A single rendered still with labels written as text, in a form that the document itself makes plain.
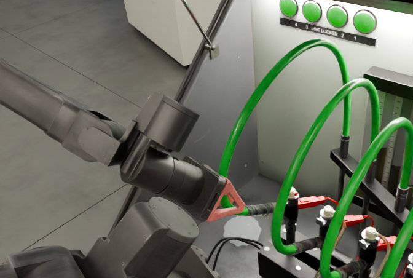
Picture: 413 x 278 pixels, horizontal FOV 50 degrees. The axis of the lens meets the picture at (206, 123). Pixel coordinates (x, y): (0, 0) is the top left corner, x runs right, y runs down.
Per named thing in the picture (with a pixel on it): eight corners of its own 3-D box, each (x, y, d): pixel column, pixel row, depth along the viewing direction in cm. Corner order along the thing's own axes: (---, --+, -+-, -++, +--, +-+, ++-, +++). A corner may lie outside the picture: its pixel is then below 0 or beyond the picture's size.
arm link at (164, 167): (109, 169, 60) (122, 187, 56) (133, 125, 60) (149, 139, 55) (149, 184, 64) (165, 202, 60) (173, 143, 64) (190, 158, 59)
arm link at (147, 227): (7, 274, 39) (43, 358, 34) (75, 171, 37) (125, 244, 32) (107, 270, 48) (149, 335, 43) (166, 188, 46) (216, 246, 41)
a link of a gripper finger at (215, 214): (236, 178, 73) (193, 158, 68) (262, 195, 67) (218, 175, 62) (216, 214, 73) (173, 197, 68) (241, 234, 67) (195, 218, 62)
